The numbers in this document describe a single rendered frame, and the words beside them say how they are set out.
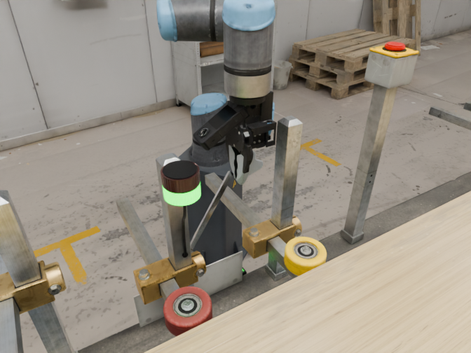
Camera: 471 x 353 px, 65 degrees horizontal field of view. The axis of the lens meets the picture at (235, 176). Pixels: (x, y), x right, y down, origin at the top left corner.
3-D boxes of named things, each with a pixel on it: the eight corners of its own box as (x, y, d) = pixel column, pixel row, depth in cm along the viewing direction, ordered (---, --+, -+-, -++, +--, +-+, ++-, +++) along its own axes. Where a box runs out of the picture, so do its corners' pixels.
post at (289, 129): (266, 285, 97) (277, 116, 71) (277, 279, 99) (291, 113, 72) (274, 294, 94) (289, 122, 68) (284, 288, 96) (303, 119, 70)
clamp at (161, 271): (136, 287, 74) (132, 270, 72) (196, 262, 80) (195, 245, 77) (145, 307, 70) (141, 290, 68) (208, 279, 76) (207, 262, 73)
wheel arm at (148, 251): (118, 213, 94) (114, 199, 92) (130, 209, 96) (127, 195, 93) (187, 351, 63) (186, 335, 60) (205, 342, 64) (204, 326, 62)
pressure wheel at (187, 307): (162, 337, 68) (155, 295, 62) (202, 317, 71) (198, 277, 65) (180, 374, 62) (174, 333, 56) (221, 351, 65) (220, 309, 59)
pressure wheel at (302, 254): (279, 300, 75) (283, 260, 68) (282, 271, 81) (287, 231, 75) (319, 307, 73) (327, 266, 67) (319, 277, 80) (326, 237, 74)
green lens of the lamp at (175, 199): (158, 190, 61) (156, 179, 59) (191, 180, 63) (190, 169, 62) (172, 210, 56) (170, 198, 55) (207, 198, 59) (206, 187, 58)
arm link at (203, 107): (194, 127, 165) (192, 90, 155) (233, 128, 164) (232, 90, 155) (189, 143, 152) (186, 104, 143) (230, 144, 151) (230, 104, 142)
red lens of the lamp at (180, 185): (156, 178, 59) (155, 166, 58) (190, 168, 62) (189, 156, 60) (170, 197, 55) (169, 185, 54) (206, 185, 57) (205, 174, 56)
